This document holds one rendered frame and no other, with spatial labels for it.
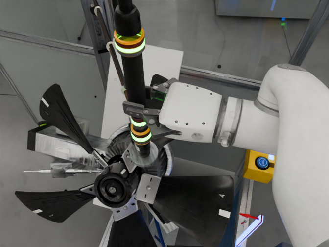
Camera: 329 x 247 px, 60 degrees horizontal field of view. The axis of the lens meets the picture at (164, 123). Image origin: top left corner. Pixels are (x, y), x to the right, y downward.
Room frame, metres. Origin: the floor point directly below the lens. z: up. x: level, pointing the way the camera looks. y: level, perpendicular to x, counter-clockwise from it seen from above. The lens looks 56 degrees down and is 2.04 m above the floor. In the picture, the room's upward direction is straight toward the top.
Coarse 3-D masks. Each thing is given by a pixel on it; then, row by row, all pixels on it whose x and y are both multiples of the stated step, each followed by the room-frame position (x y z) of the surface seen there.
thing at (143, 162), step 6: (150, 144) 0.36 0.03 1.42; (132, 150) 0.34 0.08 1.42; (150, 150) 0.34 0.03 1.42; (156, 150) 0.34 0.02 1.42; (132, 156) 0.32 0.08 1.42; (138, 156) 0.32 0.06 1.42; (150, 156) 0.32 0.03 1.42; (156, 156) 0.32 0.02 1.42; (138, 162) 0.31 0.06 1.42; (144, 162) 0.31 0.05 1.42; (150, 162) 0.31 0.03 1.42
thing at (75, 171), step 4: (68, 168) 0.44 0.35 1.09; (72, 168) 0.44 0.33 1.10; (76, 168) 0.44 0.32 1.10; (36, 172) 0.44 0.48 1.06; (40, 172) 0.44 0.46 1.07; (44, 172) 0.44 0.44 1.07; (48, 172) 0.44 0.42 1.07; (68, 172) 0.43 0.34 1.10; (72, 172) 0.43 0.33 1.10; (76, 172) 0.43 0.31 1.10; (80, 172) 0.42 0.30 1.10; (84, 172) 0.42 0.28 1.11; (88, 172) 0.42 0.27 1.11; (92, 172) 0.42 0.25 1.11; (96, 172) 0.42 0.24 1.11; (100, 172) 0.42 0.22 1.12
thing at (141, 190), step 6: (144, 174) 0.38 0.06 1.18; (150, 174) 0.38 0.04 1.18; (144, 180) 0.36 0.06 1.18; (156, 180) 0.36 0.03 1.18; (138, 186) 0.34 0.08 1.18; (144, 186) 0.34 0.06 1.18; (150, 186) 0.34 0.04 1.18; (156, 186) 0.34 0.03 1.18; (138, 192) 0.32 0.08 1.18; (144, 192) 0.32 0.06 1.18; (150, 192) 0.32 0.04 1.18; (156, 192) 0.32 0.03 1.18; (138, 198) 0.30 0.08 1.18; (144, 198) 0.30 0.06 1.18; (150, 198) 0.30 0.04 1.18
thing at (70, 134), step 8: (48, 88) 0.55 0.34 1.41; (56, 88) 0.53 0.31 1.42; (48, 96) 0.54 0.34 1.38; (56, 96) 0.53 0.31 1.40; (40, 104) 0.56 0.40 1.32; (48, 104) 0.54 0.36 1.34; (56, 104) 0.52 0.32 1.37; (64, 104) 0.50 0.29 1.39; (40, 112) 0.56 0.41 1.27; (48, 112) 0.54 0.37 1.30; (56, 112) 0.52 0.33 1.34; (64, 112) 0.50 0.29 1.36; (48, 120) 0.54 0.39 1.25; (56, 120) 0.52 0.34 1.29; (64, 120) 0.49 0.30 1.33; (72, 120) 0.47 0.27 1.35; (64, 128) 0.50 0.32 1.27; (72, 128) 0.47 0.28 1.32; (80, 128) 0.45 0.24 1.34; (72, 136) 0.48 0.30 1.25; (80, 136) 0.45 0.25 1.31; (80, 144) 0.46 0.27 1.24; (88, 144) 0.43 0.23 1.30; (88, 152) 0.44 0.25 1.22
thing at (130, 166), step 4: (132, 144) 0.45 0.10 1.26; (128, 148) 0.44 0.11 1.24; (124, 152) 0.43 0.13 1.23; (128, 152) 0.43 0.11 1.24; (124, 156) 0.42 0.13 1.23; (124, 160) 0.41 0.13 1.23; (128, 160) 0.40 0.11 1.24; (128, 164) 0.39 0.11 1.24; (132, 164) 0.38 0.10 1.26; (128, 168) 0.37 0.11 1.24; (132, 168) 0.37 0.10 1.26
